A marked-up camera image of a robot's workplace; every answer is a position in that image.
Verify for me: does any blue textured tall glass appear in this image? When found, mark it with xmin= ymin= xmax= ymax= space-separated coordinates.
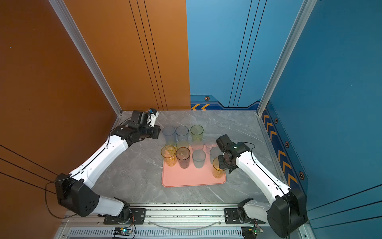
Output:
xmin=162 ymin=125 xmax=177 ymax=143

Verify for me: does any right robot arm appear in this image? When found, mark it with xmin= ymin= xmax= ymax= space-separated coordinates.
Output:
xmin=216 ymin=140 xmax=308 ymax=238

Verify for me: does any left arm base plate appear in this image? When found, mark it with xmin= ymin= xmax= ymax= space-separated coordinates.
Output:
xmin=103 ymin=208 xmax=147 ymax=225

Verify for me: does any amber tall glass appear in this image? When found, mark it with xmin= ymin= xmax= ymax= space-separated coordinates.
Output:
xmin=212 ymin=157 xmax=226 ymax=178

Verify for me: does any yellow tall glass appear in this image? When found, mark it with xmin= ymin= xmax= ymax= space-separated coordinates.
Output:
xmin=161 ymin=145 xmax=177 ymax=166

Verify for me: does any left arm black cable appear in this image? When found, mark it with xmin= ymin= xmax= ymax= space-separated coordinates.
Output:
xmin=44 ymin=118 xmax=132 ymax=220

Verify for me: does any left aluminium corner post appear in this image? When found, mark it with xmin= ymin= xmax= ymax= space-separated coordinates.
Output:
xmin=49 ymin=0 xmax=122 ymax=116

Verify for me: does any right circuit board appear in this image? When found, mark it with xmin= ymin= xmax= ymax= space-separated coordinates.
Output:
xmin=241 ymin=227 xmax=264 ymax=239

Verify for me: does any aluminium corner post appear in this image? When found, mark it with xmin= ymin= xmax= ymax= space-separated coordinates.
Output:
xmin=256 ymin=0 xmax=317 ymax=116
xmin=49 ymin=0 xmax=122 ymax=116

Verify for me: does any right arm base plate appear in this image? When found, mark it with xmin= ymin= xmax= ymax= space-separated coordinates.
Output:
xmin=224 ymin=208 xmax=265 ymax=225

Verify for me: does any teal glass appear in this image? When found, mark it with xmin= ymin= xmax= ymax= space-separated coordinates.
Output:
xmin=192 ymin=149 xmax=206 ymax=169
xmin=210 ymin=147 xmax=223 ymax=164

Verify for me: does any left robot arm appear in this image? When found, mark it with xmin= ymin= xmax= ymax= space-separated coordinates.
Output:
xmin=53 ymin=109 xmax=161 ymax=224

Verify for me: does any left circuit board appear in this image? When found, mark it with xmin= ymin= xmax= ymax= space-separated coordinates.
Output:
xmin=113 ymin=227 xmax=134 ymax=237

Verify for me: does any right aluminium corner post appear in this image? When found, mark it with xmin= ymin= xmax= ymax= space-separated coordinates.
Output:
xmin=256 ymin=0 xmax=317 ymax=116

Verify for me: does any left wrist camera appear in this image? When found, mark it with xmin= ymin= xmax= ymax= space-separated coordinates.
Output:
xmin=147 ymin=108 xmax=159 ymax=127

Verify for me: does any peach short glass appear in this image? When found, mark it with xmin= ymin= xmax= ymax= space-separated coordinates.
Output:
xmin=177 ymin=141 xmax=190 ymax=148

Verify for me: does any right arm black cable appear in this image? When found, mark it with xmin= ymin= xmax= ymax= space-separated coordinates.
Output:
xmin=238 ymin=141 xmax=291 ymax=239

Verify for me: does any blue smooth tall glass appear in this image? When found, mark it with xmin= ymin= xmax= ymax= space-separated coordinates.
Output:
xmin=176 ymin=125 xmax=189 ymax=142

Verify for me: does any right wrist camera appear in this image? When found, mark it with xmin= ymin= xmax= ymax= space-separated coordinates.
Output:
xmin=215 ymin=134 xmax=234 ymax=153

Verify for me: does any clear short glass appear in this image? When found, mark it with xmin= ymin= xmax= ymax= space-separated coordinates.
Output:
xmin=192 ymin=140 xmax=204 ymax=150

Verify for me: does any aluminium front rail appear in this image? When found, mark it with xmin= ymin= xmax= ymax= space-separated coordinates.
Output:
xmin=55 ymin=203 xmax=278 ymax=239

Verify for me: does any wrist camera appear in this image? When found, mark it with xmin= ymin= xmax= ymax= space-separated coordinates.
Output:
xmin=147 ymin=108 xmax=159 ymax=127
xmin=215 ymin=134 xmax=234 ymax=153

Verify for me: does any grey smoky tall glass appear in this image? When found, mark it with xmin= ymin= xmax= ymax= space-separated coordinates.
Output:
xmin=176 ymin=147 xmax=191 ymax=169

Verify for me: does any green tall glass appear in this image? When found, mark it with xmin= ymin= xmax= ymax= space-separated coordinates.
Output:
xmin=191 ymin=125 xmax=204 ymax=141

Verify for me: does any clear round glass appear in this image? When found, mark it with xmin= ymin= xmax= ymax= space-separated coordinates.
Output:
xmin=205 ymin=140 xmax=217 ymax=150

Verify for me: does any circuit board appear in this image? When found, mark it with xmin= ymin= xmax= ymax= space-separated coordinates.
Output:
xmin=241 ymin=227 xmax=264 ymax=239
xmin=113 ymin=227 xmax=134 ymax=237

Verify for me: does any clear tube on rail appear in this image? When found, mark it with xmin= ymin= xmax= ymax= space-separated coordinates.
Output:
xmin=148 ymin=221 xmax=221 ymax=231

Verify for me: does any pink plastic tray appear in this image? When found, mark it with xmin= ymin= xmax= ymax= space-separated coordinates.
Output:
xmin=162 ymin=152 xmax=227 ymax=188

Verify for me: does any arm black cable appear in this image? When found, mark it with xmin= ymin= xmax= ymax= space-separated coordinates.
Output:
xmin=44 ymin=118 xmax=132 ymax=220
xmin=238 ymin=141 xmax=291 ymax=239

